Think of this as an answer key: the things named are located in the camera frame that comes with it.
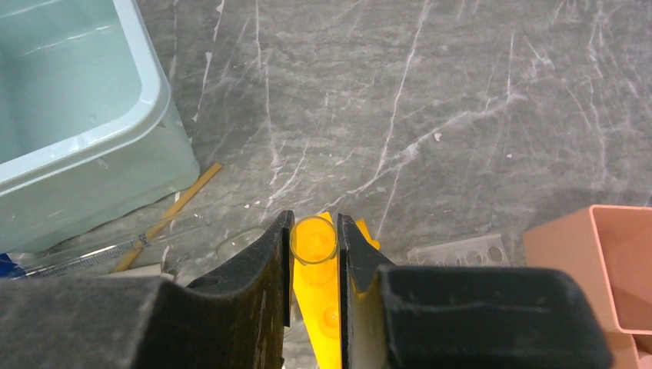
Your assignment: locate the yellow test tube rack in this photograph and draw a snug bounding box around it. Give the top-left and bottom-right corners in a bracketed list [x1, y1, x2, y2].
[292, 211, 381, 369]

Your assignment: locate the orange mesh file organizer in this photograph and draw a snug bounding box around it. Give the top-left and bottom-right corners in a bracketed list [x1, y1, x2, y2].
[523, 204, 651, 368]

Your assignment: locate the amber rubber tubing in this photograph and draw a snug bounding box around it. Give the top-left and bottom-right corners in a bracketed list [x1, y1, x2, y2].
[112, 163, 223, 273]

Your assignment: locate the clear acrylic tube rack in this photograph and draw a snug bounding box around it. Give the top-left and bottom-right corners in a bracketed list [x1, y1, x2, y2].
[407, 234, 511, 267]

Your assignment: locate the clear glass test tube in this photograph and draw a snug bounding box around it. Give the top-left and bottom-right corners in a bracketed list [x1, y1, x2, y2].
[290, 215, 337, 265]

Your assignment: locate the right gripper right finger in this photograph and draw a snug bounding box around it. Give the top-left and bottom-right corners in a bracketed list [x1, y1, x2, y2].
[338, 214, 614, 368]

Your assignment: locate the graduated cylinder blue base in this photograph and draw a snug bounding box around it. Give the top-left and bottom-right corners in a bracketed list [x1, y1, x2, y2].
[1, 224, 205, 279]

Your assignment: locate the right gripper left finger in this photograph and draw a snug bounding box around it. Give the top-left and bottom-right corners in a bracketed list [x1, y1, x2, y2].
[1, 211, 294, 368]

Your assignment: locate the mint green plastic bin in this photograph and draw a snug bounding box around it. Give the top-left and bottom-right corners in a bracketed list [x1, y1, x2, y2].
[1, 1, 200, 253]

